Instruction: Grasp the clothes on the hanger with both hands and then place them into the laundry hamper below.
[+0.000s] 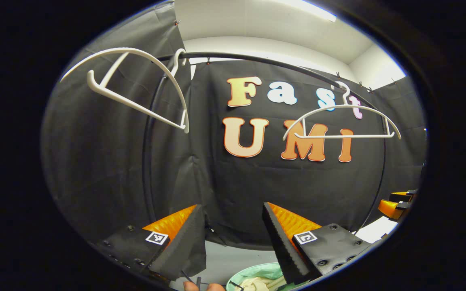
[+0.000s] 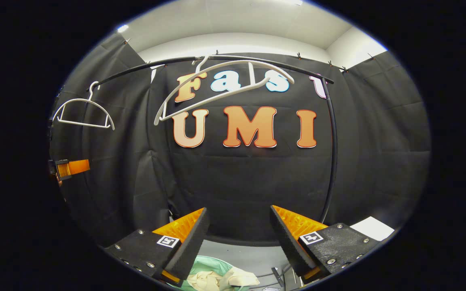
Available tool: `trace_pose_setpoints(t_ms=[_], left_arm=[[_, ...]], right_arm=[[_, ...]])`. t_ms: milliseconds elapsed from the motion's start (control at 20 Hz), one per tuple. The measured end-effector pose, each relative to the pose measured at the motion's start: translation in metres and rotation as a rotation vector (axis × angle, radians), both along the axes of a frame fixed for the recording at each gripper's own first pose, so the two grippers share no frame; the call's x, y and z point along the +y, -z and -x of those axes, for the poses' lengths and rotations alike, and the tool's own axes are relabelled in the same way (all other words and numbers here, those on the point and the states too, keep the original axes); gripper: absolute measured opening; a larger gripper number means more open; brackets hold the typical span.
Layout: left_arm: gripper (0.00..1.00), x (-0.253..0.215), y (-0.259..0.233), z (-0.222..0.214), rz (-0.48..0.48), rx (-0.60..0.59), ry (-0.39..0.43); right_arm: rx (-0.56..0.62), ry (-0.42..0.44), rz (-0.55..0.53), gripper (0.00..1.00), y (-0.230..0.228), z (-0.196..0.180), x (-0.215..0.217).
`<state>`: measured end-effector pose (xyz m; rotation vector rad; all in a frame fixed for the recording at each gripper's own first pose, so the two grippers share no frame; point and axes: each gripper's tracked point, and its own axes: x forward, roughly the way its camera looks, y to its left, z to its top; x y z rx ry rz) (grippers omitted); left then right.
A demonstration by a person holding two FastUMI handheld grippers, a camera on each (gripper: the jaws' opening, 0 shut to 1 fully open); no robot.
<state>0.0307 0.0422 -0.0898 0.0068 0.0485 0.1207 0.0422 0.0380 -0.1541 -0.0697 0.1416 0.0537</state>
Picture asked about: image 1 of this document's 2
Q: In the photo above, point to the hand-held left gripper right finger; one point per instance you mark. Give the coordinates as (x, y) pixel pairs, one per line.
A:
(281, 246)

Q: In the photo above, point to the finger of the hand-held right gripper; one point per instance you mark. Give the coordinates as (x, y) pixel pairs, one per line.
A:
(403, 196)
(388, 209)

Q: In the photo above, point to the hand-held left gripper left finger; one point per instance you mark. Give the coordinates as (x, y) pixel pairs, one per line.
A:
(184, 246)

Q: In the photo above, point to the green laundry hamper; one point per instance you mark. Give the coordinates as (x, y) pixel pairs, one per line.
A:
(257, 268)

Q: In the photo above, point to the cream short-sleeved shirt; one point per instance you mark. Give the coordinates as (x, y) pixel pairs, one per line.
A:
(261, 284)

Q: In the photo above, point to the white plastic clothes hanger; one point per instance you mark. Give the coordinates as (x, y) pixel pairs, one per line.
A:
(130, 50)
(338, 136)

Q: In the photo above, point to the black metal clothes rack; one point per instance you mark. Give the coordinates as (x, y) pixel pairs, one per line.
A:
(217, 53)

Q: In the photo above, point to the black backdrop cloth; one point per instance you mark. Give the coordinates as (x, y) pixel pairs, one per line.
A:
(257, 190)

